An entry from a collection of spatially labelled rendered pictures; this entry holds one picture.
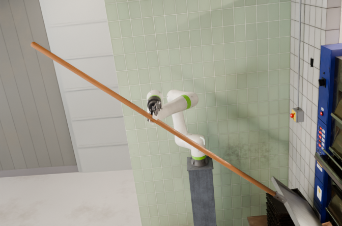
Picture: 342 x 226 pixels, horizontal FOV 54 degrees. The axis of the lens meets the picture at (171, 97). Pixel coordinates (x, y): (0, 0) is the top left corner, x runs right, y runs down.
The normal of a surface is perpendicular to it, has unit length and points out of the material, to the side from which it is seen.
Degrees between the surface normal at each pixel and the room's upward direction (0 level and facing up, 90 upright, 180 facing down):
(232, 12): 90
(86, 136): 90
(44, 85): 90
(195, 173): 90
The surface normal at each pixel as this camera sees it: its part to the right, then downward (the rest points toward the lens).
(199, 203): -0.04, 0.35
